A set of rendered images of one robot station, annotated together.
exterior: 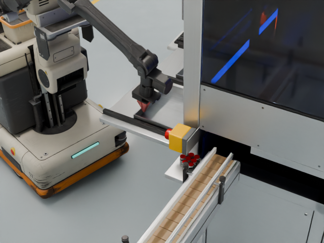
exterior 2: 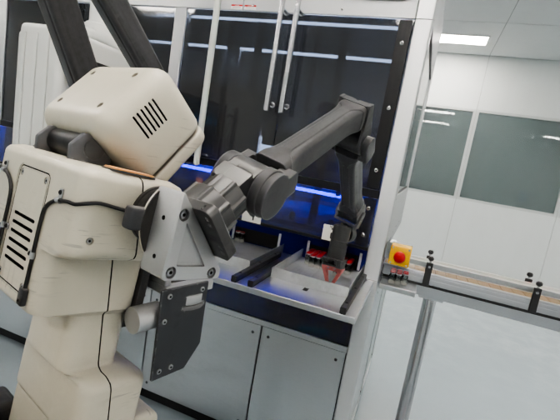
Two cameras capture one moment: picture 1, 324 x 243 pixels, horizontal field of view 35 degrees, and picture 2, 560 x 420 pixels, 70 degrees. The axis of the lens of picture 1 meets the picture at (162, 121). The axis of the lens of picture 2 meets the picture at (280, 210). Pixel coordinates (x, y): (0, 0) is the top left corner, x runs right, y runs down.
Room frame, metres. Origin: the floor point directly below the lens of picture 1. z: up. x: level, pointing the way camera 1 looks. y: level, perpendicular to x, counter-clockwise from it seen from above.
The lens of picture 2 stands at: (2.14, 1.22, 1.30)
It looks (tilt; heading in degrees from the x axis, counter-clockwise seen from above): 9 degrees down; 257
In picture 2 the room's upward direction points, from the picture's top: 10 degrees clockwise
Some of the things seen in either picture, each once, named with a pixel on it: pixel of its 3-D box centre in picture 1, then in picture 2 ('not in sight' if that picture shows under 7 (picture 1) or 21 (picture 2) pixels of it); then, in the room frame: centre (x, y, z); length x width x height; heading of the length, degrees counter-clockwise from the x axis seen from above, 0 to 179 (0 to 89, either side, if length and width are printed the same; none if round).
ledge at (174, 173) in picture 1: (189, 171); (397, 285); (1.34, -0.10, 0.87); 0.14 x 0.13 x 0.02; 58
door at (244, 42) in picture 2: not in sight; (227, 87); (2.05, -0.47, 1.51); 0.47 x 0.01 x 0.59; 148
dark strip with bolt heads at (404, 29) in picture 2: not in sight; (382, 137); (1.50, -0.12, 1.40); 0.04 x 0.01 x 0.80; 148
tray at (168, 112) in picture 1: (186, 113); (322, 270); (1.65, -0.10, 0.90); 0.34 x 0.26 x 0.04; 58
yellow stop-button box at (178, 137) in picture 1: (182, 138); (400, 254); (1.37, -0.07, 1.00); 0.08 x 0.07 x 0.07; 58
